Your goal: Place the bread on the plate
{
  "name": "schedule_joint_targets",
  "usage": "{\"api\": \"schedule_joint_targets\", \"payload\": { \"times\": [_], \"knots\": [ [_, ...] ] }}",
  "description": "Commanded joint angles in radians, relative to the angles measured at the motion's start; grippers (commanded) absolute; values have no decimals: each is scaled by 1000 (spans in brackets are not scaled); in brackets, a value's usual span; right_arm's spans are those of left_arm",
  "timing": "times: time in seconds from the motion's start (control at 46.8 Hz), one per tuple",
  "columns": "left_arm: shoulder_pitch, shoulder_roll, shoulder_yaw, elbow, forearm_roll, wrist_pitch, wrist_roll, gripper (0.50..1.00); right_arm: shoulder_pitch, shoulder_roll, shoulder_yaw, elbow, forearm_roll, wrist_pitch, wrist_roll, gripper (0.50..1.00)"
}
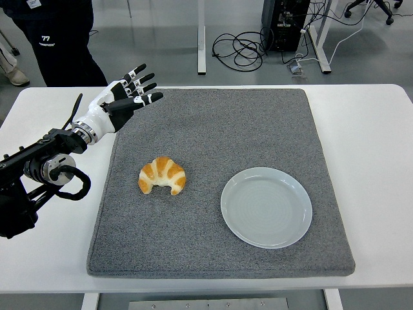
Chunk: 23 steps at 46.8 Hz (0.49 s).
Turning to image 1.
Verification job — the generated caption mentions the white desk leg with foot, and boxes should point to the white desk leg with foot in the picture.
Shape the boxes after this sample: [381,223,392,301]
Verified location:
[308,0,333,74]

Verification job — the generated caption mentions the golden croissant bread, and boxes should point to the golden croissant bread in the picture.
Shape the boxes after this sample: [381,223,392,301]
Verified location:
[137,156,187,196]

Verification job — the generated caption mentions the white table leg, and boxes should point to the white table leg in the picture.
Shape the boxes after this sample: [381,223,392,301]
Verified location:
[324,288,343,310]
[80,293,101,310]

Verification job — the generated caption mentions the grey metal plate with screws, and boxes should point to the grey metal plate with screws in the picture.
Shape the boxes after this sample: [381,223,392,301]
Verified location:
[128,297,290,310]

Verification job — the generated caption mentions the grey fabric mat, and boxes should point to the grey fabric mat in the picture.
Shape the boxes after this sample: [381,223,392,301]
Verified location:
[86,87,356,280]

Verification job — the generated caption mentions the person's foot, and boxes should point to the person's foot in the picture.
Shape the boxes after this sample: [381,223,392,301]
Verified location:
[0,28,30,87]

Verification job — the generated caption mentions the pale blue round plate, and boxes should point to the pale blue round plate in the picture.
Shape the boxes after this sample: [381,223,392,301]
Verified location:
[220,167,314,250]

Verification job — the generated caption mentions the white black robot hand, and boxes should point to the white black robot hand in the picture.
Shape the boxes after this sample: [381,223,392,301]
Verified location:
[76,63,165,137]

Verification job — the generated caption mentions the black coiled floor cable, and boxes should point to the black coiled floor cable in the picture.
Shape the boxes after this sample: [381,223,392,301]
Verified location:
[212,26,275,71]

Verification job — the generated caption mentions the black computer tower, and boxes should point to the black computer tower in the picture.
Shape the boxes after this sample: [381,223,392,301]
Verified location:
[260,0,311,53]

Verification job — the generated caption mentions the person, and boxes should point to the person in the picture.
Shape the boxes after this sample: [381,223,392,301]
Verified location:
[1,0,109,87]

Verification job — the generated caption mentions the floor socket box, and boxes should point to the floor socket box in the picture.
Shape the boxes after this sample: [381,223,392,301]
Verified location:
[287,63,309,78]

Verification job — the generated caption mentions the white floor cable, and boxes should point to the white floor cable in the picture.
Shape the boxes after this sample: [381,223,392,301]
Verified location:
[295,0,375,65]

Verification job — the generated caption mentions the black office chair base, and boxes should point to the black office chair base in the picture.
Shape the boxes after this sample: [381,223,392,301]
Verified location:
[343,0,404,26]

